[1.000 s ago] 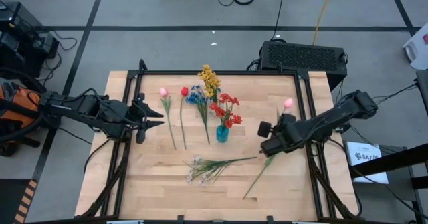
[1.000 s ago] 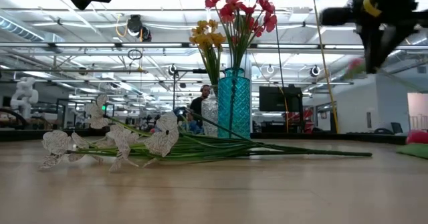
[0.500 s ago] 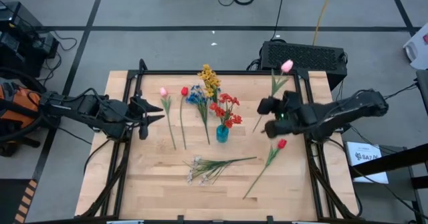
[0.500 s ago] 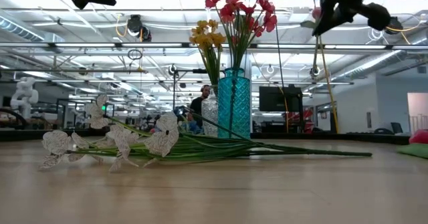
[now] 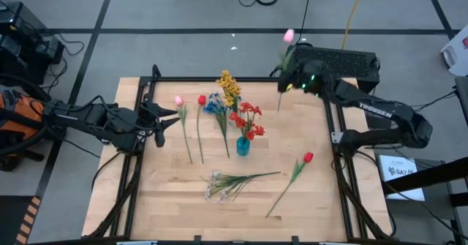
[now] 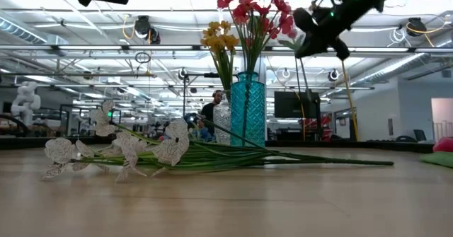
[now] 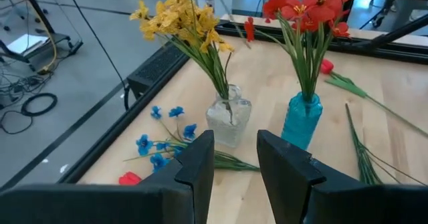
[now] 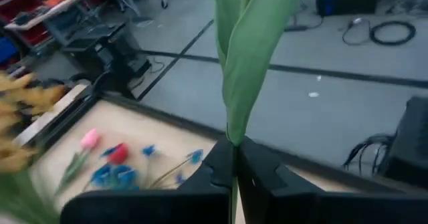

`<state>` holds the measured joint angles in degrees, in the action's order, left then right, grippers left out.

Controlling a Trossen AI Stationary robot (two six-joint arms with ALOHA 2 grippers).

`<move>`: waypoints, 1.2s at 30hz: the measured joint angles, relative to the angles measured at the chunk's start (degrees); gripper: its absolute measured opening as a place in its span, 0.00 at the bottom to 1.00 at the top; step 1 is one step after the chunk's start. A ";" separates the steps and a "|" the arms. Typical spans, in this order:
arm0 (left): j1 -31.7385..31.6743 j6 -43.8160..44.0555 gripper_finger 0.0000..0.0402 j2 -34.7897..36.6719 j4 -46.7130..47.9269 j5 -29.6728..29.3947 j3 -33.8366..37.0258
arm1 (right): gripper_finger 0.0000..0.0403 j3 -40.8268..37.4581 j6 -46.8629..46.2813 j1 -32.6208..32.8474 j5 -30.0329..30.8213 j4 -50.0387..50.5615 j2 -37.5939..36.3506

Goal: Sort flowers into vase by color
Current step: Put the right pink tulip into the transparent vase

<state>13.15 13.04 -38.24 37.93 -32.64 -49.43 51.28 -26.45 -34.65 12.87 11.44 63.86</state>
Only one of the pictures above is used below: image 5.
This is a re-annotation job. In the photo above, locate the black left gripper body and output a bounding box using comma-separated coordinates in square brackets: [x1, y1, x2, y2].
[107, 100, 166, 155]

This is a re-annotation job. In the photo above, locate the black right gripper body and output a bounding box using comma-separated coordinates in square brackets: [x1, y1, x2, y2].
[290, 69, 334, 97]

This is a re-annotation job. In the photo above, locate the pink artificial tulip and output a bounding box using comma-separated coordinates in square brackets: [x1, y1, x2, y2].
[174, 94, 194, 165]
[276, 28, 296, 113]

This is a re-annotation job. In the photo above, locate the blue artificial flower bunch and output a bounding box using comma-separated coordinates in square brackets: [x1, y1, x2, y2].
[203, 92, 232, 159]

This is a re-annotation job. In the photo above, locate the yellow artificial flower bunch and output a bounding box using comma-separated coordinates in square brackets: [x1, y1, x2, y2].
[215, 69, 243, 113]

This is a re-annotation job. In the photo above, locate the red artificial flower bunch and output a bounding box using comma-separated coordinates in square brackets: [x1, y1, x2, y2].
[228, 101, 266, 143]

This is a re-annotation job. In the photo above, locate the teal textured glass vase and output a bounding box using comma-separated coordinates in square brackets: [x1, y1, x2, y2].
[235, 135, 252, 157]

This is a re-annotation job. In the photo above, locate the black perforated computer case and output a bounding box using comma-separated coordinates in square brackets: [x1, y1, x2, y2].
[287, 45, 381, 93]

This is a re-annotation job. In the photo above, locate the red artificial tulip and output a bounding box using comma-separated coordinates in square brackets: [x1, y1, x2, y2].
[196, 94, 208, 165]
[265, 151, 315, 219]

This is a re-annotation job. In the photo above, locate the white artificial flower bunch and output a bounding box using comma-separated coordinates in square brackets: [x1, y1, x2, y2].
[203, 170, 282, 205]

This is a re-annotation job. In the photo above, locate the orange and black vacuum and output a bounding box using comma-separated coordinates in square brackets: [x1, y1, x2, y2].
[0, 72, 53, 172]

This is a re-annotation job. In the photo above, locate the white printed manual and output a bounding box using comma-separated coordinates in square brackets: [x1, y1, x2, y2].
[376, 154, 426, 203]

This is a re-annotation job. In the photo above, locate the black equipment cart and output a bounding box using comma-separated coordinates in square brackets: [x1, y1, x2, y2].
[0, 1, 67, 86]

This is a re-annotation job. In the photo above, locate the black metal stand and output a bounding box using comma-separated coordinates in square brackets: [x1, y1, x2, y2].
[381, 156, 468, 245]

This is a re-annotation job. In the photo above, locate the white plastic equipment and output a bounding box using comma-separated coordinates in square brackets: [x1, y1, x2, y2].
[439, 25, 468, 78]

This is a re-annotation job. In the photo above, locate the black aluminium table frame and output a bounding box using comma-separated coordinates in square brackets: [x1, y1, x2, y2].
[82, 64, 396, 245]

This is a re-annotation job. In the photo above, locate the yellow cable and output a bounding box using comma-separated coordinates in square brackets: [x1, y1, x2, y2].
[341, 0, 367, 50]

